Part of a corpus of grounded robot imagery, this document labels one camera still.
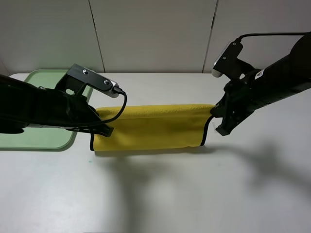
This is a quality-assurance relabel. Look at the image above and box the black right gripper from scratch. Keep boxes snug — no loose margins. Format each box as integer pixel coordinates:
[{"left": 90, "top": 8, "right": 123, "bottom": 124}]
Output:
[{"left": 210, "top": 81, "right": 258, "bottom": 136}]

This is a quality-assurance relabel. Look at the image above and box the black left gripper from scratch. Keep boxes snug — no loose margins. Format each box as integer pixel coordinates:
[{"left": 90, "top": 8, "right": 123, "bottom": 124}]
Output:
[{"left": 53, "top": 96, "right": 114, "bottom": 137}]

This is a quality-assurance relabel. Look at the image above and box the yellow towel with black trim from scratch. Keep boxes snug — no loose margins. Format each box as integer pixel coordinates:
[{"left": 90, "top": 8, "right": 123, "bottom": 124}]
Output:
[{"left": 90, "top": 104, "right": 213, "bottom": 151}]

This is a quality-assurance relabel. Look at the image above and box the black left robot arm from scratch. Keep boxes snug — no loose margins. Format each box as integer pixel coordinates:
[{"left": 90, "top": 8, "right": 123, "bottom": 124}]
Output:
[{"left": 0, "top": 75, "right": 114, "bottom": 137}]

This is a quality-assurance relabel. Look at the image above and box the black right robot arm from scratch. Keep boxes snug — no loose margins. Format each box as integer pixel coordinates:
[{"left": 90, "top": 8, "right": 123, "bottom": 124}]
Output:
[{"left": 210, "top": 32, "right": 311, "bottom": 136}]

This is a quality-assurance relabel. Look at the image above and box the light green plastic tray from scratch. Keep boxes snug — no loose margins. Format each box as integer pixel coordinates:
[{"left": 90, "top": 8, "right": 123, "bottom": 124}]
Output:
[{"left": 0, "top": 69, "right": 98, "bottom": 152}]

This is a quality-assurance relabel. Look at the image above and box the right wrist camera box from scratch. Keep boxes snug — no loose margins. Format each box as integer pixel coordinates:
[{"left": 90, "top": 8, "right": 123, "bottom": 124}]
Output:
[{"left": 211, "top": 40, "right": 255, "bottom": 80}]

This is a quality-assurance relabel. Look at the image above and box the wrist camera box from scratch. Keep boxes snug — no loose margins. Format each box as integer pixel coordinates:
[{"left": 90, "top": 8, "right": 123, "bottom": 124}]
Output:
[
  {"left": 211, "top": 40, "right": 255, "bottom": 80},
  {"left": 66, "top": 64, "right": 119, "bottom": 98}
]

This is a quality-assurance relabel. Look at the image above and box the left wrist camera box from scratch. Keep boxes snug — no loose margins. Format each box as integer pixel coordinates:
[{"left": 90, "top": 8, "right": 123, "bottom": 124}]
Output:
[{"left": 66, "top": 64, "right": 119, "bottom": 98}]

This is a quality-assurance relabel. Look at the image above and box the black right camera cable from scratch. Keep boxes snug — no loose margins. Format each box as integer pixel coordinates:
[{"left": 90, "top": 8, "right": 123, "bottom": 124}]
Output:
[{"left": 237, "top": 31, "right": 307, "bottom": 44}]

